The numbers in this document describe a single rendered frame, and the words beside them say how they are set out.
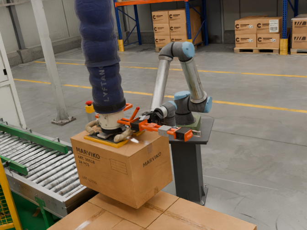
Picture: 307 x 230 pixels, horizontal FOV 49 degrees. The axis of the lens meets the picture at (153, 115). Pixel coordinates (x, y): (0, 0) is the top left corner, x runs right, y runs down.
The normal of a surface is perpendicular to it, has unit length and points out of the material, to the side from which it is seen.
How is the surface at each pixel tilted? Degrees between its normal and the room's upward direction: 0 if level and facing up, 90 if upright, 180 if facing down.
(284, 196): 0
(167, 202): 0
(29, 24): 90
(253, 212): 0
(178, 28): 89
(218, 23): 90
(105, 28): 74
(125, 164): 90
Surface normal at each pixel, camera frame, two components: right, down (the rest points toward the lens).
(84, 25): -0.52, 0.07
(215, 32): -0.58, 0.36
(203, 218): -0.11, -0.92
